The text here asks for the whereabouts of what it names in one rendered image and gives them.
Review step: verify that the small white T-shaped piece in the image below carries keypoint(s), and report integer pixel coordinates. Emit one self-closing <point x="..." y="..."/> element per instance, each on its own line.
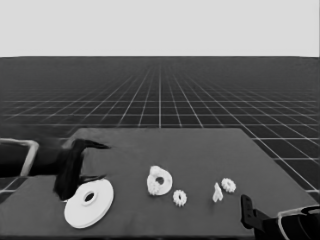
<point x="217" y="194"/>

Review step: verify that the large thick white disc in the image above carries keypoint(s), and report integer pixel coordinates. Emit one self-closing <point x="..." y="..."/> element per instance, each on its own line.
<point x="80" y="213"/>

